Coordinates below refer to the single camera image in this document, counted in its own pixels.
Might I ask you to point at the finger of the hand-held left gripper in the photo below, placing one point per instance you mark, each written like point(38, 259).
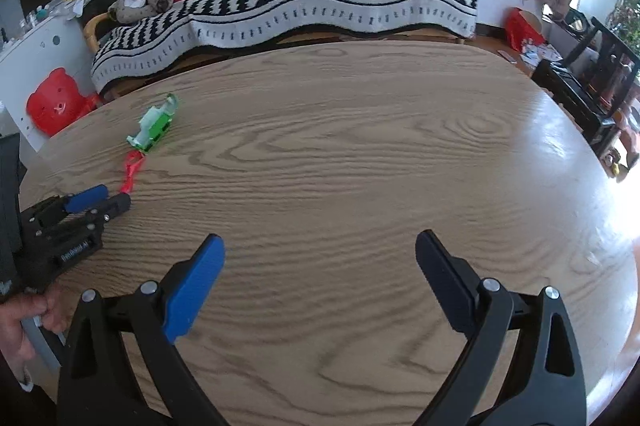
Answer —
point(87, 198)
point(115, 207)

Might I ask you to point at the red paper bag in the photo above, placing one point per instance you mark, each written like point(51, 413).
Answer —
point(522, 28)

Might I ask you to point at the small yellow toy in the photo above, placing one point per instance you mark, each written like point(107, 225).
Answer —
point(616, 168)

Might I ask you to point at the green plant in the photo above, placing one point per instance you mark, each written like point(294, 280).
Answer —
point(630, 11)

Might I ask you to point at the scattered white papers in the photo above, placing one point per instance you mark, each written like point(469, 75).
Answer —
point(542, 55)

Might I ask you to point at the white cabinet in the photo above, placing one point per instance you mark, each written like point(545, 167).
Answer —
point(35, 51)

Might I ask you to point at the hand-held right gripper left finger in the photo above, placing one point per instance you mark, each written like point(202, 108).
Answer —
point(192, 291)

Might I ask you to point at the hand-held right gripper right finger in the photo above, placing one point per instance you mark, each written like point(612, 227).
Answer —
point(447, 286)

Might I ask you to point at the person's left hand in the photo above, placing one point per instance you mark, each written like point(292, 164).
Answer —
point(15, 326)

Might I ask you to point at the dark wooden chair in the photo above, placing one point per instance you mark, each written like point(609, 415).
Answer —
point(585, 91)

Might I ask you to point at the red plastic strip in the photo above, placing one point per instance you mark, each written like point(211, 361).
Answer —
point(132, 166)

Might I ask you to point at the red bear stool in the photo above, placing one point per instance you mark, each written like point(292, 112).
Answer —
point(55, 101)

